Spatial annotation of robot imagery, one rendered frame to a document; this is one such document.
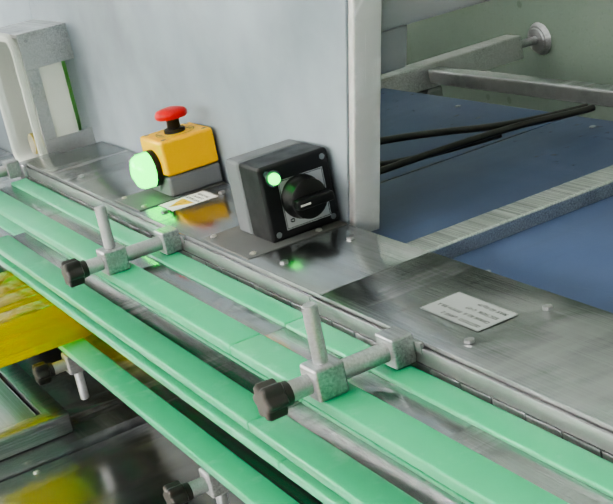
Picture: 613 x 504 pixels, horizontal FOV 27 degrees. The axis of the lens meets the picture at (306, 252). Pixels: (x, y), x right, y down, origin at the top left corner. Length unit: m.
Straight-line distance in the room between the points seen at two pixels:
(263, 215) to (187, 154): 0.28
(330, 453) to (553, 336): 0.21
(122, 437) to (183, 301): 0.50
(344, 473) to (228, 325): 0.20
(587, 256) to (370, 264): 0.19
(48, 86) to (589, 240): 1.03
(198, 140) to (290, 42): 0.27
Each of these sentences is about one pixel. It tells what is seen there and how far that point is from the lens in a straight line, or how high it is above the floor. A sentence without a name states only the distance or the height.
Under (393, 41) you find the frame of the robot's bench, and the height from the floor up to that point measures 0.67.
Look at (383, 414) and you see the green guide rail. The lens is 0.90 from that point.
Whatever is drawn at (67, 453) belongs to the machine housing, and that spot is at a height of 1.00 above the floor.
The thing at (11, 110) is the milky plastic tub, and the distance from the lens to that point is 2.12.
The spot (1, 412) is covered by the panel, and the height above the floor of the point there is 1.05.
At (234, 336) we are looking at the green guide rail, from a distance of 1.10.
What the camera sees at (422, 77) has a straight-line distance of 2.03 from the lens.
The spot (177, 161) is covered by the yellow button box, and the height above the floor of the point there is 0.81.
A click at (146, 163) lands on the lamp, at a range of 1.51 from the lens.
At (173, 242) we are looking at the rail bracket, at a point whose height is 0.89.
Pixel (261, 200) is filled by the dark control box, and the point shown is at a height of 0.84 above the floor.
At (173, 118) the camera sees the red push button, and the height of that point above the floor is 0.80.
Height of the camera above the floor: 1.32
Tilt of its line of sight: 24 degrees down
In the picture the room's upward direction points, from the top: 110 degrees counter-clockwise
